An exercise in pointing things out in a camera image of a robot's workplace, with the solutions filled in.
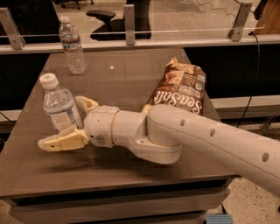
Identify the black office chair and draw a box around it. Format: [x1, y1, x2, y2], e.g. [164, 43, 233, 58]
[86, 0, 151, 41]

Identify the brown sea salt chip bag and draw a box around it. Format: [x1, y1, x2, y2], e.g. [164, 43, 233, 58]
[142, 58, 207, 115]

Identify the left metal railing bracket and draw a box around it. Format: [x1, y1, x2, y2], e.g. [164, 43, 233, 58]
[0, 7, 26, 50]

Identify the grey cabinet drawer front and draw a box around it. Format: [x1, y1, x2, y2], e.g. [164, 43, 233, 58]
[10, 187, 230, 224]

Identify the blue label plastic water bottle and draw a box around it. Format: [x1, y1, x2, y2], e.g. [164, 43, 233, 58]
[39, 73, 83, 132]

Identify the black power cable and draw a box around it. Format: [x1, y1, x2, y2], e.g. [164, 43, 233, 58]
[236, 31, 261, 129]

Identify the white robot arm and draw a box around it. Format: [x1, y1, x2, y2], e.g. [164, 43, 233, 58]
[38, 96, 280, 197]

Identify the blue perforated floor box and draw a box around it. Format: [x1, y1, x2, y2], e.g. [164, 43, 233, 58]
[206, 213, 234, 224]

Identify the middle metal railing bracket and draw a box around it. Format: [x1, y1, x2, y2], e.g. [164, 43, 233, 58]
[124, 4, 136, 46]

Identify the right metal railing bracket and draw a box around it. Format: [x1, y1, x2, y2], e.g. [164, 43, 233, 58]
[227, 3, 252, 42]

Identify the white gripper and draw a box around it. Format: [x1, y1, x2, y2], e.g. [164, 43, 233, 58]
[38, 95, 119, 152]

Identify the metal railing bracket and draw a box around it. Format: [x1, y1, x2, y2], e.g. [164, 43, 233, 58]
[0, 7, 26, 50]
[124, 4, 136, 46]
[227, 3, 252, 42]

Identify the clear plastic water bottle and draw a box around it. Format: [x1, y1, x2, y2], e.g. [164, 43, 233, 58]
[59, 16, 86, 75]

